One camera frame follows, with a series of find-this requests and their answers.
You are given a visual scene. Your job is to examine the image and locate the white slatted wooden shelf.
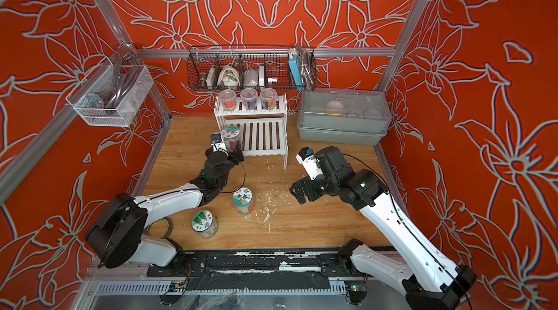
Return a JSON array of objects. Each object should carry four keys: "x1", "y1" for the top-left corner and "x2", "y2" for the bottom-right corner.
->
[{"x1": 214, "y1": 95, "x2": 289, "y2": 168}]

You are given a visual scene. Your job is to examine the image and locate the seed jar tree lid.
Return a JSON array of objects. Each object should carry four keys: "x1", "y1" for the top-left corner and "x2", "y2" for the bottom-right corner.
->
[{"x1": 191, "y1": 210, "x2": 219, "y2": 239}]

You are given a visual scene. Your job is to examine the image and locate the grey lidded storage box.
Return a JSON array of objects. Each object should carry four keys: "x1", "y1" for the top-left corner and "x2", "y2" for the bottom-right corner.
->
[{"x1": 297, "y1": 88, "x2": 392, "y2": 147}]

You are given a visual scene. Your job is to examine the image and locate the seed jar strawberry lid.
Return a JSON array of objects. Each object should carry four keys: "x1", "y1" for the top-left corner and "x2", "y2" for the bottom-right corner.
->
[{"x1": 232, "y1": 187, "x2": 255, "y2": 215}]

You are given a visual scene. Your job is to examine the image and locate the black wire wall basket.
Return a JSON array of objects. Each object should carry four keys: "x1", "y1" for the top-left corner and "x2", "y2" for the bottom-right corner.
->
[{"x1": 187, "y1": 45, "x2": 318, "y2": 91}]

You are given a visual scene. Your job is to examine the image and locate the seed jar flower lid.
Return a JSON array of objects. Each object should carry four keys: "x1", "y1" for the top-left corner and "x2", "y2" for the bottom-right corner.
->
[{"x1": 220, "y1": 126, "x2": 242, "y2": 152}]

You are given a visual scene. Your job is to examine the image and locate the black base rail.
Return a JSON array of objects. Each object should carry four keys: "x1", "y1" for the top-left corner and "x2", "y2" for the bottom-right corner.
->
[{"x1": 147, "y1": 247, "x2": 364, "y2": 278}]

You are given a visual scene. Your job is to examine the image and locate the blue box in basket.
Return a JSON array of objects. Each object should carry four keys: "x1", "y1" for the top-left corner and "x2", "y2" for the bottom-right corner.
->
[{"x1": 288, "y1": 48, "x2": 304, "y2": 90}]

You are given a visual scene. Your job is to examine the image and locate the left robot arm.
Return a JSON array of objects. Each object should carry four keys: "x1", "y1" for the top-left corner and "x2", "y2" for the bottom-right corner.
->
[{"x1": 85, "y1": 145, "x2": 244, "y2": 269}]

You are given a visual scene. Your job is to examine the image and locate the small clear cup red seeds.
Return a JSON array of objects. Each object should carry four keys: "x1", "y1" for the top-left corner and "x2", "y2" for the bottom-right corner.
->
[{"x1": 217, "y1": 89, "x2": 237, "y2": 112}]

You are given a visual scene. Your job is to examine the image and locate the clear plastic wall bin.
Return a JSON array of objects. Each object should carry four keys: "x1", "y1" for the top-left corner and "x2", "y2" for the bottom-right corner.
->
[{"x1": 66, "y1": 58, "x2": 153, "y2": 128}]

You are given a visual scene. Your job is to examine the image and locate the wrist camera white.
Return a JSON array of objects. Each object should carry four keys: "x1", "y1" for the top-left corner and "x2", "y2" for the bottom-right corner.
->
[
  {"x1": 210, "y1": 133, "x2": 228, "y2": 153},
  {"x1": 296, "y1": 147, "x2": 323, "y2": 180}
]

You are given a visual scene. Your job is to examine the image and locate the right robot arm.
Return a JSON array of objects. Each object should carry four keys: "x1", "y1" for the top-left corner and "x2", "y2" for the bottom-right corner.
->
[{"x1": 289, "y1": 147, "x2": 477, "y2": 309}]

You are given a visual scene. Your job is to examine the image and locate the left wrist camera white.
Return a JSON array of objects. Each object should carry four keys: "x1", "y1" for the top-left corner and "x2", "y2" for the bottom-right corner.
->
[{"x1": 210, "y1": 133, "x2": 228, "y2": 153}]

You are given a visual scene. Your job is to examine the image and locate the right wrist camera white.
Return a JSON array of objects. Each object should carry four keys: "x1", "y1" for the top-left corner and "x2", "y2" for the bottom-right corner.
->
[{"x1": 296, "y1": 147, "x2": 323, "y2": 180}]

